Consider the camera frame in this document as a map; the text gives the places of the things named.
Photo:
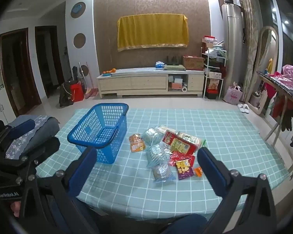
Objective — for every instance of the arched standing mirror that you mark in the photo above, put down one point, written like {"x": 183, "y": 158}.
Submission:
{"x": 262, "y": 36}

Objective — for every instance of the patterned beige curtain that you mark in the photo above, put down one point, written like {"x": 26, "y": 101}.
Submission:
{"x": 250, "y": 29}

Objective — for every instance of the silver snack packet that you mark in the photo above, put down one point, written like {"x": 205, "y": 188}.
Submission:
{"x": 157, "y": 155}
{"x": 162, "y": 173}
{"x": 152, "y": 135}

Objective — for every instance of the teal checkered tablecloth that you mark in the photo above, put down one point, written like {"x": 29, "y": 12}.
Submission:
{"x": 141, "y": 199}

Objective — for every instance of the white paper roll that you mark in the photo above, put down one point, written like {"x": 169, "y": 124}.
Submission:
{"x": 184, "y": 88}

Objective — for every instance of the red garment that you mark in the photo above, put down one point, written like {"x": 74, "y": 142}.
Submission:
{"x": 271, "y": 89}

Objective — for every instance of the white slipper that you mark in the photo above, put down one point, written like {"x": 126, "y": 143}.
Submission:
{"x": 246, "y": 108}
{"x": 240, "y": 106}

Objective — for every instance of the grey patterned cloth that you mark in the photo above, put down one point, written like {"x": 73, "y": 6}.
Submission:
{"x": 46, "y": 126}

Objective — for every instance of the pink dustpan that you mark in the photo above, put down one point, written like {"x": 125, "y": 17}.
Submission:
{"x": 90, "y": 93}

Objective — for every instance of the blue tissue box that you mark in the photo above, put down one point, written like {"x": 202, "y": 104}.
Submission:
{"x": 159, "y": 65}

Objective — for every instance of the black bag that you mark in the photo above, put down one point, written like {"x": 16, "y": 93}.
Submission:
{"x": 64, "y": 93}

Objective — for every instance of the orange box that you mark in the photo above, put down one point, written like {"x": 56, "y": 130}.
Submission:
{"x": 176, "y": 85}

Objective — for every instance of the purple chips packet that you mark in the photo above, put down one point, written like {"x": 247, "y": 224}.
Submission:
{"x": 184, "y": 169}

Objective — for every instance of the light blue box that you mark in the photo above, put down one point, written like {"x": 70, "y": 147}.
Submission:
{"x": 178, "y": 80}

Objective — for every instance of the dark wooden door frame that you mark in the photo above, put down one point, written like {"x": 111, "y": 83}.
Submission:
{"x": 30, "y": 73}
{"x": 59, "y": 58}

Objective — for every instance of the brown cardboard box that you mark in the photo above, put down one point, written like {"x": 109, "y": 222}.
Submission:
{"x": 193, "y": 63}

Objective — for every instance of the small orange candy packet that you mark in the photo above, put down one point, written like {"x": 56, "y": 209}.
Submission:
{"x": 198, "y": 171}

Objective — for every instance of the wooden folding table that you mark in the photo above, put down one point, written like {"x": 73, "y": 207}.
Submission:
{"x": 287, "y": 107}

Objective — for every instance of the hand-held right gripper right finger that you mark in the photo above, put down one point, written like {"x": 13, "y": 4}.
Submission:
{"x": 210, "y": 168}

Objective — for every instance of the red and yellow snack bag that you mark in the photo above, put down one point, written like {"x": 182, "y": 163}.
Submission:
{"x": 177, "y": 143}

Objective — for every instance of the small clear cracker pack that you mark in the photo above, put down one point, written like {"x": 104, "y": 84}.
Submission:
{"x": 164, "y": 128}

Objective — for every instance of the folded green cloth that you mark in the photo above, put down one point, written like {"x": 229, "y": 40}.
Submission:
{"x": 174, "y": 67}

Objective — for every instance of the blue plastic basket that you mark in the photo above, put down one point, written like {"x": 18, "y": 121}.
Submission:
{"x": 107, "y": 124}

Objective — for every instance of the orange snack pouch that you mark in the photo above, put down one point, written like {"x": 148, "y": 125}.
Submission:
{"x": 136, "y": 142}

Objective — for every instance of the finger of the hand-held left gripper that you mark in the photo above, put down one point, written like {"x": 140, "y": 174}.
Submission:
{"x": 46, "y": 146}
{"x": 22, "y": 128}

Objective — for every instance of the blue round wall plate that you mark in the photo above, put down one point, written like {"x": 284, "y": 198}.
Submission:
{"x": 78, "y": 8}

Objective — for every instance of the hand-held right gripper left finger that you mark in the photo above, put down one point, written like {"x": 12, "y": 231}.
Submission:
{"x": 84, "y": 168}

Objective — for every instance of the yellow cloth cover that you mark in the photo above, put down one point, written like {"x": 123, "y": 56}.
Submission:
{"x": 152, "y": 31}

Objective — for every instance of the beige television cabinet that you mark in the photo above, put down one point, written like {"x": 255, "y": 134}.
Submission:
{"x": 146, "y": 81}

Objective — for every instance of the large green label cracker pack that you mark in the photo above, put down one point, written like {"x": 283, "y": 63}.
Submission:
{"x": 191, "y": 138}

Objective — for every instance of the brown round wall disc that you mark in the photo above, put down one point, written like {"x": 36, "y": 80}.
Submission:
{"x": 79, "y": 40}

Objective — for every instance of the pink tote bag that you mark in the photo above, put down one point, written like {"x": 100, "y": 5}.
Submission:
{"x": 232, "y": 94}

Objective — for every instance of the tall standing air conditioner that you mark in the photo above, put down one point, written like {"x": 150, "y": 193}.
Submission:
{"x": 232, "y": 48}

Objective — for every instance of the red snack pouch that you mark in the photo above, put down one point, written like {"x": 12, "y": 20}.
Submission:
{"x": 179, "y": 158}

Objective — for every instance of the plate of oranges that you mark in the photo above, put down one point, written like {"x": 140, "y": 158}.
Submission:
{"x": 109, "y": 72}

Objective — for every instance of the green candy stick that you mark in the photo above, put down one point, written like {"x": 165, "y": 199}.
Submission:
{"x": 204, "y": 142}

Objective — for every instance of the white shelf rack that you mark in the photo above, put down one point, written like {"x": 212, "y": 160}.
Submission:
{"x": 213, "y": 53}

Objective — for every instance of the red shopping bag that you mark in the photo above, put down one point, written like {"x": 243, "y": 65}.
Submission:
{"x": 77, "y": 91}

